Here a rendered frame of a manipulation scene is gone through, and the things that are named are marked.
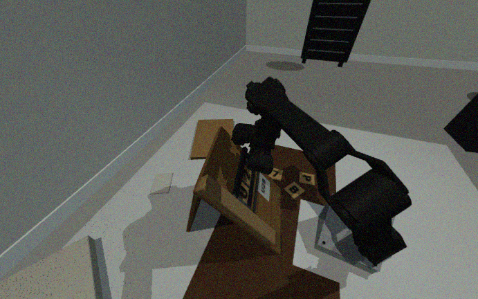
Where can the white paper ticket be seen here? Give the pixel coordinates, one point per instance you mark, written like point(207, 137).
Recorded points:
point(264, 186)

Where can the tan letter tile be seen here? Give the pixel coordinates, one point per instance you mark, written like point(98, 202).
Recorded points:
point(246, 176)
point(244, 191)
point(306, 178)
point(294, 190)
point(276, 174)

